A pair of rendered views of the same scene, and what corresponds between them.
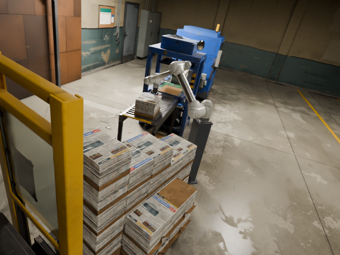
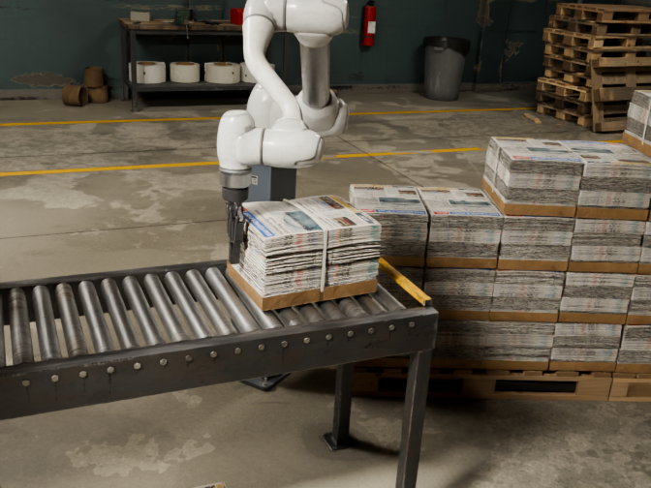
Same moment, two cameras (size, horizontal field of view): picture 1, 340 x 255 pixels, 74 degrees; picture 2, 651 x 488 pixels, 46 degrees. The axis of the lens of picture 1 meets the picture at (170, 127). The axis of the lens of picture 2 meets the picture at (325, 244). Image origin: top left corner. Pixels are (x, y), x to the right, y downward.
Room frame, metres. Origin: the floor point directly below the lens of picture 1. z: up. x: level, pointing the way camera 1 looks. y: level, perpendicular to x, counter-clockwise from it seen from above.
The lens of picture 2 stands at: (4.23, 2.17, 1.78)
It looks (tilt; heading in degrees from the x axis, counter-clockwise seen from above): 21 degrees down; 235
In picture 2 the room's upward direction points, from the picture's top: 3 degrees clockwise
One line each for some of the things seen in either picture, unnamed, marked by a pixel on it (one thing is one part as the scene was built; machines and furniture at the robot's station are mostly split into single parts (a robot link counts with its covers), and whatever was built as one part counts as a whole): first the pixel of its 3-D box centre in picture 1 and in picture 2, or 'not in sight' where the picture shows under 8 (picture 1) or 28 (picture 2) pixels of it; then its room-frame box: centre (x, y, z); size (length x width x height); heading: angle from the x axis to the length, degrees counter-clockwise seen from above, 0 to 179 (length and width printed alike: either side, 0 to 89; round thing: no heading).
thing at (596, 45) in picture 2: not in sight; (605, 63); (-3.78, -3.64, 0.65); 1.33 x 0.94 x 1.30; 173
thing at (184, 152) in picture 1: (149, 187); (479, 292); (1.93, 0.09, 0.42); 1.17 x 0.39 x 0.83; 149
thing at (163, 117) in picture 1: (168, 112); (171, 285); (3.35, 0.08, 0.74); 1.34 x 0.05 x 0.12; 169
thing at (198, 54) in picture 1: (178, 52); not in sight; (4.39, 0.13, 1.50); 0.94 x 0.68 x 0.10; 79
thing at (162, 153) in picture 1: (148, 154); (529, 175); (1.80, 0.15, 0.95); 0.38 x 0.29 x 0.23; 58
